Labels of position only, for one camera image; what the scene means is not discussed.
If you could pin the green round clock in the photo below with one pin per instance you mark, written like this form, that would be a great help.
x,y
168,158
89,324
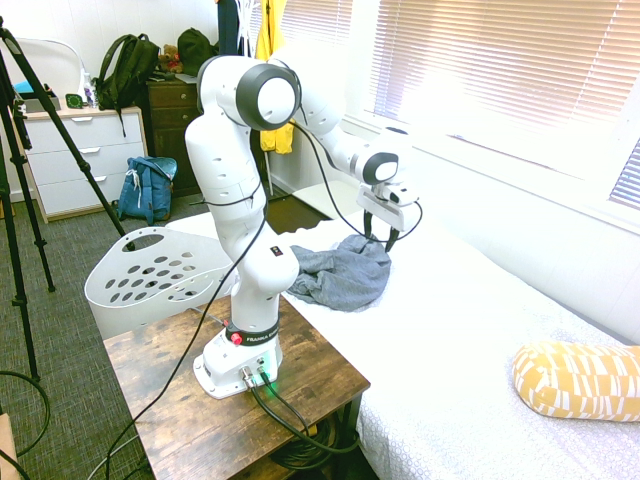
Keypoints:
x,y
74,100

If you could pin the dark green duffel bag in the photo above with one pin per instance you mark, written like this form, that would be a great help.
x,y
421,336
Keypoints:
x,y
195,50

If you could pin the white perforated laundry basket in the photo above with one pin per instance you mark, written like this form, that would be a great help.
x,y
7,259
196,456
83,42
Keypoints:
x,y
115,320

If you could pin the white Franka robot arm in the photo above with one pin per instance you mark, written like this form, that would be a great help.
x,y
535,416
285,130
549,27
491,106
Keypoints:
x,y
225,165

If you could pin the dark wooden dresser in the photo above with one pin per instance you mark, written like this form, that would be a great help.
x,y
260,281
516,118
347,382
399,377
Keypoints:
x,y
167,130

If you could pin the grey knit garment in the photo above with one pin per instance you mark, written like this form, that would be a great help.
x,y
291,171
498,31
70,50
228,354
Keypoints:
x,y
340,280

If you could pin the rustic wooden side table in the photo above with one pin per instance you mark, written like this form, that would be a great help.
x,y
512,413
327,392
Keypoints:
x,y
210,440

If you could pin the dark green backpack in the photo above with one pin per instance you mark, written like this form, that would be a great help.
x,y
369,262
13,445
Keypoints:
x,y
127,70

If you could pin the wide white window blind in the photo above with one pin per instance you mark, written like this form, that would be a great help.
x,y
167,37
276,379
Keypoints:
x,y
500,65

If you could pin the blue backpack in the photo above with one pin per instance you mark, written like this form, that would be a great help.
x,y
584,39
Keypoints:
x,y
150,195

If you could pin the white circle-print bed cover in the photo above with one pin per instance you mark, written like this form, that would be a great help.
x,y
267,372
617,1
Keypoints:
x,y
450,325

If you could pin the white plastic bottle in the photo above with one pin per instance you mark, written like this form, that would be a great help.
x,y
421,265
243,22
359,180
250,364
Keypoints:
x,y
90,92

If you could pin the navy hanging garment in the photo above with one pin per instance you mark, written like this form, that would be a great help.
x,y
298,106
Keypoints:
x,y
230,25

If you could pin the black camera tripod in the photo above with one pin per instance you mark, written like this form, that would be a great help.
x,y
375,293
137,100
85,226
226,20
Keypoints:
x,y
65,136

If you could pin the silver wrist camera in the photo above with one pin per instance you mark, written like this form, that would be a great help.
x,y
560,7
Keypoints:
x,y
400,195

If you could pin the yellow hanging jacket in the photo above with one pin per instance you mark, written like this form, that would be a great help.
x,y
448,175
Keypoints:
x,y
270,30

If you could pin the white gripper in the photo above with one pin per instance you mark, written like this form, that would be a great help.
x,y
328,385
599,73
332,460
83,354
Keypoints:
x,y
380,210

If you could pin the white drawer dresser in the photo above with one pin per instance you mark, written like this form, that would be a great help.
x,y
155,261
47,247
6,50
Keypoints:
x,y
100,160

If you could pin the yellow patterned bolster pillow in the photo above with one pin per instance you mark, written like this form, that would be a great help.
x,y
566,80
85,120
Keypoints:
x,y
575,385

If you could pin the narrow white window blind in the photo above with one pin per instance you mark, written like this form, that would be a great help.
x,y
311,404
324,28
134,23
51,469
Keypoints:
x,y
627,180
315,20

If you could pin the brown teddy bear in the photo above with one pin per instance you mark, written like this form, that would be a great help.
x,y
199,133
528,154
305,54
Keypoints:
x,y
170,57

